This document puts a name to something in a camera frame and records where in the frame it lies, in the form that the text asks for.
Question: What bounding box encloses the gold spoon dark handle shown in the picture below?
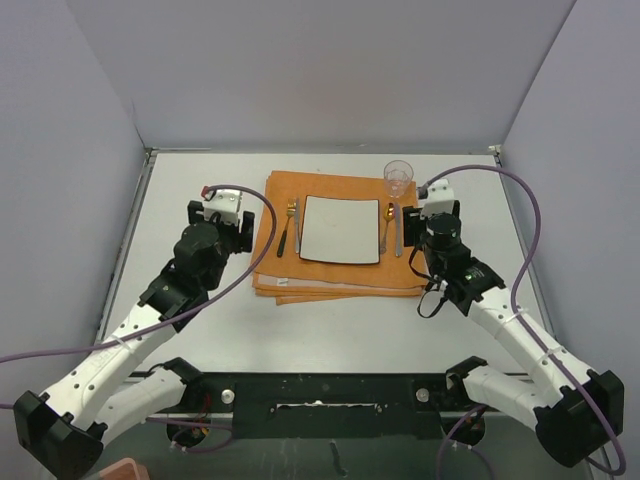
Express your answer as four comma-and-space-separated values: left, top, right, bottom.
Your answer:
276, 199, 297, 258

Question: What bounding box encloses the pink plastic bin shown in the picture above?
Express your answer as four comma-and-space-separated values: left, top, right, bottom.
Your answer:
87, 458, 150, 480

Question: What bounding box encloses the orange cloth napkin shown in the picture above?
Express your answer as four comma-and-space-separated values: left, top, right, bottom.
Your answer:
252, 171, 426, 305

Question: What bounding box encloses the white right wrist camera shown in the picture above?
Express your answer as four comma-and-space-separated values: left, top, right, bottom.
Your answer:
417, 178, 455, 218

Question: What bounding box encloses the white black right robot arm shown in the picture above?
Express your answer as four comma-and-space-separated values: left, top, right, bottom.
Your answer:
402, 207, 624, 467

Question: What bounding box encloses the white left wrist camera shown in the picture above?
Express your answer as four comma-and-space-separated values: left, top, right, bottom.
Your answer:
201, 187, 243, 226

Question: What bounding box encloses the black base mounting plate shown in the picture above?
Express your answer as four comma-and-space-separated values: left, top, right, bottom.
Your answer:
167, 373, 473, 440

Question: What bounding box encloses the clear drinking glass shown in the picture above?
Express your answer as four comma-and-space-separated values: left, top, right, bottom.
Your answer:
383, 160, 414, 198

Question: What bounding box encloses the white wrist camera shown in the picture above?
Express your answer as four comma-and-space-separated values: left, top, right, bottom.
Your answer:
201, 187, 243, 226
417, 178, 455, 218

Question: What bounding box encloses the iridescent ornate teaspoon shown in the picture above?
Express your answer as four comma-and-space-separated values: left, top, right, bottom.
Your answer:
379, 202, 395, 254

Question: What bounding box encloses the white square plate black rim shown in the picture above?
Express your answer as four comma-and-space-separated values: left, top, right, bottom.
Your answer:
299, 196, 380, 265

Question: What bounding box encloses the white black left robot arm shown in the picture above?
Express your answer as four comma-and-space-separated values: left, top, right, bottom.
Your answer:
13, 189, 255, 479

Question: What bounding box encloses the silver table knife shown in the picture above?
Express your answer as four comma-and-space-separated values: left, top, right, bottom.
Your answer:
294, 197, 302, 254
394, 203, 404, 258

